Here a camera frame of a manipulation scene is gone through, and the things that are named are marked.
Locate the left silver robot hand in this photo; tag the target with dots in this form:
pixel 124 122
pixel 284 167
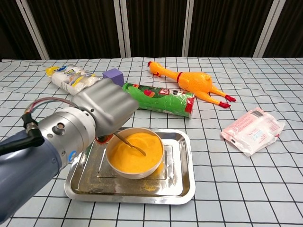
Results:
pixel 109 106

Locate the metal spoon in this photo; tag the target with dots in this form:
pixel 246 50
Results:
pixel 132 146

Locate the orange-yellow powder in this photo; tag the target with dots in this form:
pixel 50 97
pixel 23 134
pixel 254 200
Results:
pixel 137 163

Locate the white bowl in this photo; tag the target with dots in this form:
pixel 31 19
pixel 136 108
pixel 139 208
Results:
pixel 132 175

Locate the rectangular steel tray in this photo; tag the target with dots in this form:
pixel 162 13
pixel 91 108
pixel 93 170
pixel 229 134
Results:
pixel 175 189

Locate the purple cube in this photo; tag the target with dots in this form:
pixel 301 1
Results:
pixel 113 74

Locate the pack of white rolls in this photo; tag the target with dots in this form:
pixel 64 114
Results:
pixel 64 78

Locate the green chips can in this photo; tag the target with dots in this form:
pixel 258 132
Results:
pixel 163 101

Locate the orange rubber chicken toy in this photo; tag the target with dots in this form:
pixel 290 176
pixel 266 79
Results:
pixel 194 81

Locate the black folding partition screen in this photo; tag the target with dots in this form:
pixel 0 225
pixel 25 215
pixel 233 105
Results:
pixel 154 23

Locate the pink white pouch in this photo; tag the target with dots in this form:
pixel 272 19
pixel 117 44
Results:
pixel 253 132

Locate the checkered tablecloth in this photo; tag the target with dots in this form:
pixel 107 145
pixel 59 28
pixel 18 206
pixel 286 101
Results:
pixel 236 189

